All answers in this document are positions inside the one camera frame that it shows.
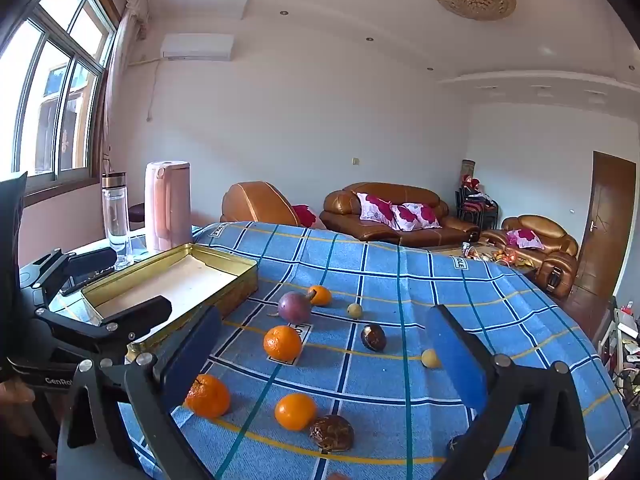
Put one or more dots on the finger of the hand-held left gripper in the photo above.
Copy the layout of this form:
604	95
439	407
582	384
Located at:
75	267
125	320

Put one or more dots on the brown leather sofa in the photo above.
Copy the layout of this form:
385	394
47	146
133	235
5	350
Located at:
345	210

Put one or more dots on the brown leather armchair white trim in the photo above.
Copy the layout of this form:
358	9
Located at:
257	202

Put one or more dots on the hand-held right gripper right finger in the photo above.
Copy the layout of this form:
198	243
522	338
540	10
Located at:
457	355

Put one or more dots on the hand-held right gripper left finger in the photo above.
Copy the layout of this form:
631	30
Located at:
192	355

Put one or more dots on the window with metal frame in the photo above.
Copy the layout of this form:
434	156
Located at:
50	85

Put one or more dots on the brown mottled round fruit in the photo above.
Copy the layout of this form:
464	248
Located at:
331	432

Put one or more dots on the clear glass bottle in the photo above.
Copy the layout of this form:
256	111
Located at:
117	220

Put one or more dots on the small yellow round fruit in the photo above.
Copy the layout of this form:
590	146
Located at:
430	358
355	310

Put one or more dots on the large orange mandarin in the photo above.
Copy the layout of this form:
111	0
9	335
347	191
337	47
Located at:
282	344

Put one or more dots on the pale pink curtain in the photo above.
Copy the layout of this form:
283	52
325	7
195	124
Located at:
127	25

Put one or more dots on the brown leather tufted armchair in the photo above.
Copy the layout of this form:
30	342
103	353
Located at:
555	260

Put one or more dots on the gold rectangular tin box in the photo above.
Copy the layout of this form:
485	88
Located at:
165	280

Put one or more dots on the small orange mandarin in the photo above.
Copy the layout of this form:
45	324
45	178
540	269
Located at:
321	296

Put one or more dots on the cluttered coffee table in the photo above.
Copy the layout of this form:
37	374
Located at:
495	255

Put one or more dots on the dark brown split fruit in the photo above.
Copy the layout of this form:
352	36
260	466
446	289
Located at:
373	337

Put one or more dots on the stacked black chairs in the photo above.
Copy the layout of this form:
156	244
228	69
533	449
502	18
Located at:
477	210

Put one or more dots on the dark maroon stool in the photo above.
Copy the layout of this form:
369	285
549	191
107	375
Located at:
136	215

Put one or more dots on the purple round fruit with stem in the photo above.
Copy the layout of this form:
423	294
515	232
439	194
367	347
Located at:
294	307

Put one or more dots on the brown wooden door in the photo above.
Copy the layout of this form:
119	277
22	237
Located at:
607	220

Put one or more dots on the pile of household clutter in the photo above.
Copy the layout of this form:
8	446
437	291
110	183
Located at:
625	340

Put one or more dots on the white air conditioner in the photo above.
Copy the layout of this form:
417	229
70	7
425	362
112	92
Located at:
197	47

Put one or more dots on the white red floral pillow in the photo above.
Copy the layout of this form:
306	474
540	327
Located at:
375	207
525	239
412	216

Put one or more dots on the patterned rolled mat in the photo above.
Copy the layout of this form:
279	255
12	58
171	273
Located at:
467	171

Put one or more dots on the pink electric kettle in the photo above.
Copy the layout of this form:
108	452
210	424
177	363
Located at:
167	205

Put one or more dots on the blue plaid cloth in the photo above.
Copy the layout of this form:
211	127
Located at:
400	285

